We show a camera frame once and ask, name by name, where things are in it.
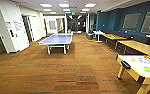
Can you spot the ceiling light panel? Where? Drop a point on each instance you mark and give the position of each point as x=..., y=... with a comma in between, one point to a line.
x=90, y=5
x=46, y=5
x=63, y=5

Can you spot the yellow air hockey table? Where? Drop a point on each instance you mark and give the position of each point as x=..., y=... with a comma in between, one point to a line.
x=137, y=71

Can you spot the wooden rectangular table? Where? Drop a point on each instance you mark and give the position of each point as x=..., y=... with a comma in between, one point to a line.
x=141, y=47
x=112, y=36

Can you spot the long dark bench sofa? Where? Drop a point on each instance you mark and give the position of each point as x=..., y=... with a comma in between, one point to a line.
x=119, y=33

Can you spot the blue ping pong table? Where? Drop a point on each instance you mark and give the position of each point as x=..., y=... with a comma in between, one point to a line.
x=56, y=39

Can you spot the dark round waste bin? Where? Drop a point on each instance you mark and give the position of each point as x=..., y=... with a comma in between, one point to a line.
x=89, y=36

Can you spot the small white table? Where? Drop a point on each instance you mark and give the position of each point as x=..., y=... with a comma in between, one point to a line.
x=98, y=32

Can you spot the dark grey sofa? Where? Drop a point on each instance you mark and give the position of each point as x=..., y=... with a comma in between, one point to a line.
x=147, y=39

